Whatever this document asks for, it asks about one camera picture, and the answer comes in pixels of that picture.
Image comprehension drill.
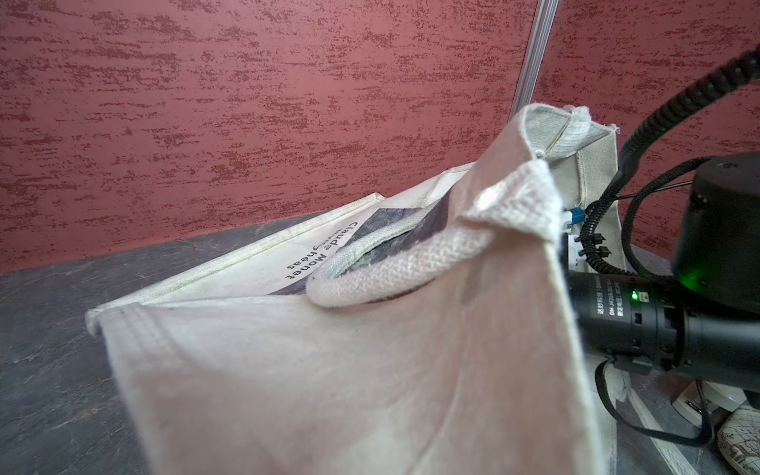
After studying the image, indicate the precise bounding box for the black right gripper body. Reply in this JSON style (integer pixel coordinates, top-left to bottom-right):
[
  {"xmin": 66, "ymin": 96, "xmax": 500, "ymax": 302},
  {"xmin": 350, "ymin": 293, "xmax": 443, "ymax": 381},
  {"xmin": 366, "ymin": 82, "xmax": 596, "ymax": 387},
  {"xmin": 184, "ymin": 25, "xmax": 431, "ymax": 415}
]
[{"xmin": 567, "ymin": 272, "xmax": 759, "ymax": 392}]

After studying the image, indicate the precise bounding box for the beige canvas tote bag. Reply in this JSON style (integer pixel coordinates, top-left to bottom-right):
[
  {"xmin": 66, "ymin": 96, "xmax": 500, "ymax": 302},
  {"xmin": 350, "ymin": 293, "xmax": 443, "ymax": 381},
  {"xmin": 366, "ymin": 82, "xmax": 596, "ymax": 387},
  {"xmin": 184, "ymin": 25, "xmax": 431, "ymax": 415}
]
[{"xmin": 85, "ymin": 104, "xmax": 618, "ymax": 474}]

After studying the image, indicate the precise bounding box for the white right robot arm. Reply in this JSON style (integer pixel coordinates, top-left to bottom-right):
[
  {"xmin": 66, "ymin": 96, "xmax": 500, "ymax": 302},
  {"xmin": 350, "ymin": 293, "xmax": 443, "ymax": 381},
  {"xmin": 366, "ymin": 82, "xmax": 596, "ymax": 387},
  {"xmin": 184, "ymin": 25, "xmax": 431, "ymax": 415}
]
[{"xmin": 568, "ymin": 152, "xmax": 759, "ymax": 408}]

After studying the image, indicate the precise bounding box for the crumpled white cloth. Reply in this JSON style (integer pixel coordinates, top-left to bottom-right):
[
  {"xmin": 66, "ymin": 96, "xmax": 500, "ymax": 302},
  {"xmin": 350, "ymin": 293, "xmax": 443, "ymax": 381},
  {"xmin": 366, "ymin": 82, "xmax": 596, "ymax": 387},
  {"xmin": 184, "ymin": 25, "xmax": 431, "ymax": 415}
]
[{"xmin": 718, "ymin": 403, "xmax": 760, "ymax": 475}]

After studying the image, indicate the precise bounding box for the right aluminium corner post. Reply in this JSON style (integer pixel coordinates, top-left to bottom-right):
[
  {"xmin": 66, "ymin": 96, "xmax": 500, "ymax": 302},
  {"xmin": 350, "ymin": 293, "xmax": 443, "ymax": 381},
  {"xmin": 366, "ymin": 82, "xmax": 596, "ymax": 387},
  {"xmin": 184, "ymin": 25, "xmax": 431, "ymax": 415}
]
[{"xmin": 510, "ymin": 0, "xmax": 560, "ymax": 117}]

